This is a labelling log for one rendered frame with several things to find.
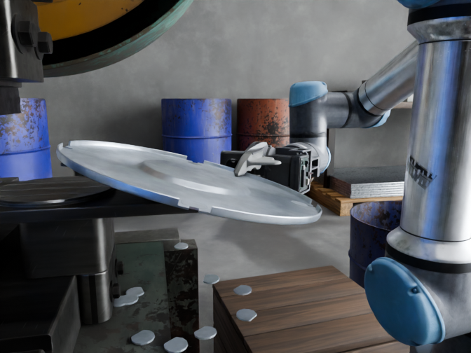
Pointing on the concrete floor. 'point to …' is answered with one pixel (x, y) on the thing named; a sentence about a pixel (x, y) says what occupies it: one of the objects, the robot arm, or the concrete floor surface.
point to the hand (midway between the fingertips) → (235, 176)
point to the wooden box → (298, 315)
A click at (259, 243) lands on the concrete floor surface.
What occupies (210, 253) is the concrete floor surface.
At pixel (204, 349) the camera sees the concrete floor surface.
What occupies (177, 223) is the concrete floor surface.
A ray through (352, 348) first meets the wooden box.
